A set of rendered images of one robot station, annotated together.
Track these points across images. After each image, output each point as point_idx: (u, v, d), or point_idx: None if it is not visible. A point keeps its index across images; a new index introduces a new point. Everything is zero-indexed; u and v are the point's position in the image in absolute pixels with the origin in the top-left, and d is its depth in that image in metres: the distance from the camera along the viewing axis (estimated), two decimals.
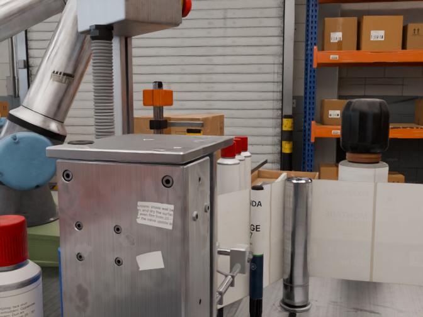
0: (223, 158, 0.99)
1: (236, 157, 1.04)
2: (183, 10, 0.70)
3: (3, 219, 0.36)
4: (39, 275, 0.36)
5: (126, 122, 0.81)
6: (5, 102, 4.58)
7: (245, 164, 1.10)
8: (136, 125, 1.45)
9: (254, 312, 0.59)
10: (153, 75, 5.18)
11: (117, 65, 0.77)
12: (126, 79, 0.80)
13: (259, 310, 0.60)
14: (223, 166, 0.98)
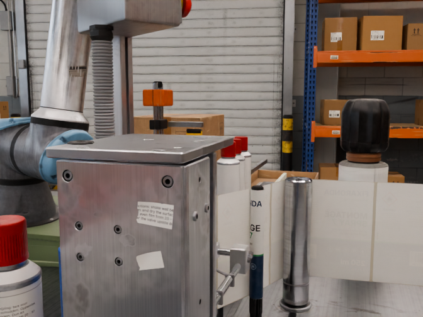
0: (223, 158, 0.99)
1: (236, 157, 1.04)
2: (183, 10, 0.70)
3: (3, 219, 0.36)
4: (39, 275, 0.36)
5: (126, 122, 0.81)
6: (5, 102, 4.58)
7: (245, 164, 1.10)
8: (136, 125, 1.45)
9: (254, 312, 0.59)
10: (153, 75, 5.18)
11: (117, 65, 0.77)
12: (126, 79, 0.80)
13: (259, 310, 0.60)
14: (223, 166, 0.98)
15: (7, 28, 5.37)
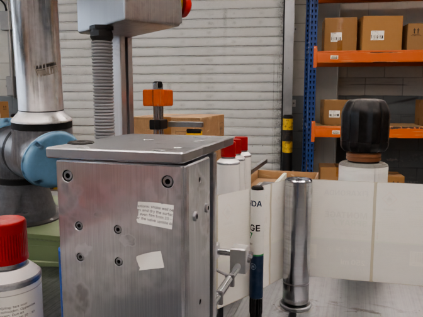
0: (223, 158, 0.99)
1: (236, 157, 1.04)
2: (183, 10, 0.70)
3: (3, 219, 0.36)
4: (39, 275, 0.36)
5: (126, 122, 0.81)
6: (5, 102, 4.58)
7: (245, 164, 1.10)
8: (136, 125, 1.45)
9: (254, 312, 0.59)
10: (153, 75, 5.18)
11: (117, 65, 0.77)
12: (126, 79, 0.80)
13: (259, 310, 0.60)
14: (223, 166, 0.98)
15: (7, 28, 5.37)
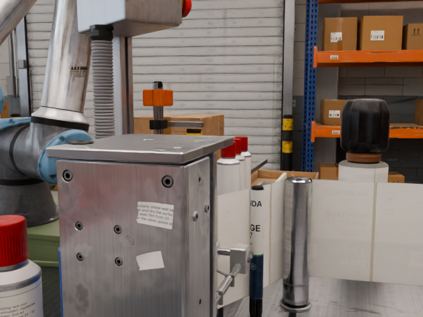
0: (223, 158, 0.99)
1: (236, 157, 1.04)
2: (183, 10, 0.70)
3: (3, 219, 0.36)
4: (39, 275, 0.36)
5: (126, 122, 0.81)
6: (5, 102, 4.58)
7: (245, 164, 1.10)
8: (136, 125, 1.45)
9: (254, 312, 0.59)
10: (153, 75, 5.18)
11: (117, 65, 0.77)
12: (126, 79, 0.80)
13: (259, 310, 0.60)
14: (223, 166, 0.98)
15: None
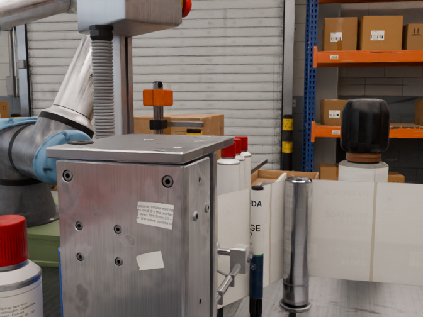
0: (223, 158, 0.99)
1: (236, 157, 1.04)
2: (183, 10, 0.70)
3: (3, 219, 0.36)
4: (39, 275, 0.36)
5: (126, 122, 0.81)
6: (5, 102, 4.58)
7: (245, 164, 1.10)
8: (136, 125, 1.45)
9: (254, 312, 0.59)
10: (153, 75, 5.18)
11: (117, 65, 0.77)
12: (126, 79, 0.80)
13: (259, 310, 0.60)
14: (223, 166, 0.98)
15: (7, 28, 5.37)
